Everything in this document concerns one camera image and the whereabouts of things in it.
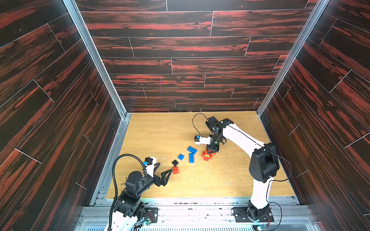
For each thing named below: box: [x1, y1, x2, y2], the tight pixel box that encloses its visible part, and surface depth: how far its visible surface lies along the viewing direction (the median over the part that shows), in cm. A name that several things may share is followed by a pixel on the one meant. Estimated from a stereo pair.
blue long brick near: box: [188, 153, 195, 164], surface depth 95 cm
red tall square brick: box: [172, 166, 179, 175], surface depth 88 cm
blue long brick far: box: [186, 145, 199, 155], surface depth 100 cm
